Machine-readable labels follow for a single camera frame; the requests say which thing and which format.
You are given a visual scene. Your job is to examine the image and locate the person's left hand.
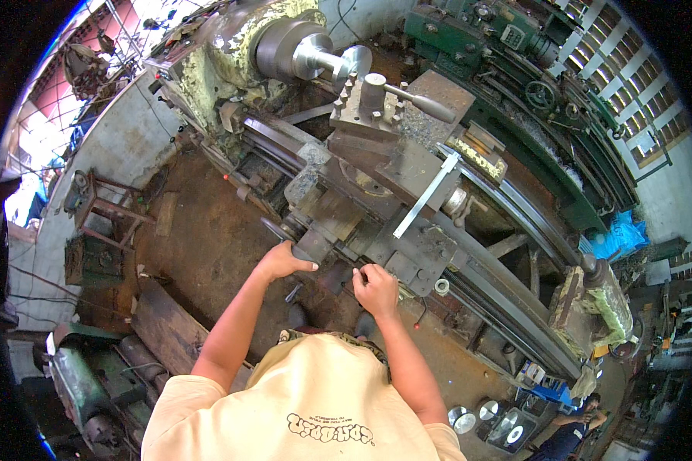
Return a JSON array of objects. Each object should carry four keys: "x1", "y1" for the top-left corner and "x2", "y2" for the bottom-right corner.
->
[{"x1": 255, "y1": 240, "x2": 319, "y2": 284}]

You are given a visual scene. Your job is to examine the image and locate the person's right hand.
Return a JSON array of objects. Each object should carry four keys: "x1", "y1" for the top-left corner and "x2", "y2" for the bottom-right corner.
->
[{"x1": 352, "y1": 264, "x2": 402, "y2": 322}]

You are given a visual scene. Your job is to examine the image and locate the large worn metal lathe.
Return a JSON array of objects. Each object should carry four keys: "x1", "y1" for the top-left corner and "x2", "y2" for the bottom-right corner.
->
[{"x1": 144, "y1": 0, "x2": 638, "y2": 393}]

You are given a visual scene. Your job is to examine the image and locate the person's legs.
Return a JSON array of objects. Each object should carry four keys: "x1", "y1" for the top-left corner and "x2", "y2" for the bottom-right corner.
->
[{"x1": 277, "y1": 302, "x2": 391, "y2": 349}]

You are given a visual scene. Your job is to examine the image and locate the silver vernier caliper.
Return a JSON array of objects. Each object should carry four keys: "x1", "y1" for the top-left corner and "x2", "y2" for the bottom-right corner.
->
[{"x1": 393, "y1": 151, "x2": 460, "y2": 239}]

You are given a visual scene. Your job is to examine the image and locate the person's body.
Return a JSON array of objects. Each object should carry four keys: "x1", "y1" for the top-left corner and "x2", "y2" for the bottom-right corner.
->
[{"x1": 141, "y1": 331, "x2": 468, "y2": 461}]

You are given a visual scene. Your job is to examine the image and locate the large wooden plank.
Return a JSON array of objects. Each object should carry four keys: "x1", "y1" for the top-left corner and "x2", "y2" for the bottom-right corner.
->
[{"x1": 129, "y1": 281, "x2": 256, "y2": 394}]

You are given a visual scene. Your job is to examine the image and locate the small wooden plank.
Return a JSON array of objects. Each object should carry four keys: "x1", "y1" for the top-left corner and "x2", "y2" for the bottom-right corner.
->
[{"x1": 155, "y1": 191, "x2": 180, "y2": 237}]

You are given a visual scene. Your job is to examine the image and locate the blue box of parts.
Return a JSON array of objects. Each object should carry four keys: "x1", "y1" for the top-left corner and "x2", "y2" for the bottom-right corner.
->
[{"x1": 516, "y1": 360, "x2": 579, "y2": 406}]

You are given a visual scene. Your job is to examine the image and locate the shiny steel workpiece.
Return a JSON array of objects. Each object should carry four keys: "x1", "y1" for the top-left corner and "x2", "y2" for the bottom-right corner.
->
[{"x1": 292, "y1": 33, "x2": 373, "y2": 83}]

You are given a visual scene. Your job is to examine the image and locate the lathe tailstock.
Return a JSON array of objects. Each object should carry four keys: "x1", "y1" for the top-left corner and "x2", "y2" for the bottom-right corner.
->
[{"x1": 548, "y1": 252, "x2": 636, "y2": 359}]

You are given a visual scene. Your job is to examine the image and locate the grey lathe chuck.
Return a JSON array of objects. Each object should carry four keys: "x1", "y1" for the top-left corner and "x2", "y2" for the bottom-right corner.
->
[{"x1": 254, "y1": 16, "x2": 335, "y2": 83}]

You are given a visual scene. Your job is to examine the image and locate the green lathe machine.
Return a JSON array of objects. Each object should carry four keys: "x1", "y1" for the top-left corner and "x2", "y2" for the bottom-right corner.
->
[{"x1": 404, "y1": 0, "x2": 641, "y2": 231}]

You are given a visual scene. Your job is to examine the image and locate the rusty metal stool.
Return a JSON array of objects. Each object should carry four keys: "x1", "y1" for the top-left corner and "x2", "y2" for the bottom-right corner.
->
[{"x1": 72, "y1": 169, "x2": 158, "y2": 250}]

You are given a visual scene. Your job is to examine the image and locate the blue plastic bag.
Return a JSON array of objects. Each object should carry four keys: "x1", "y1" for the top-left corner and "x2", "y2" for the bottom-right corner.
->
[{"x1": 587, "y1": 210, "x2": 650, "y2": 261}]

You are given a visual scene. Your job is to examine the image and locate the old green machine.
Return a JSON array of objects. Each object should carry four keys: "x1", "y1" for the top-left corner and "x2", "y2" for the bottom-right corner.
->
[{"x1": 45, "y1": 322, "x2": 171, "y2": 459}]

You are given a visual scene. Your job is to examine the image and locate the cluttered workshop shelf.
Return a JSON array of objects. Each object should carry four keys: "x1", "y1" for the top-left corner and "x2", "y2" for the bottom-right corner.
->
[{"x1": 645, "y1": 242, "x2": 692, "y2": 372}]

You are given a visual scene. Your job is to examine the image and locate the white window grille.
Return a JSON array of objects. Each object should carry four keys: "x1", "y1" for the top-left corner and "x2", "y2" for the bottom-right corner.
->
[{"x1": 558, "y1": 0, "x2": 692, "y2": 169}]

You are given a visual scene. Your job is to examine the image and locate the lathe tool post with handle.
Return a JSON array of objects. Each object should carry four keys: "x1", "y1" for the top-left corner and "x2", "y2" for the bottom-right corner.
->
[{"x1": 329, "y1": 72, "x2": 459, "y2": 139}]

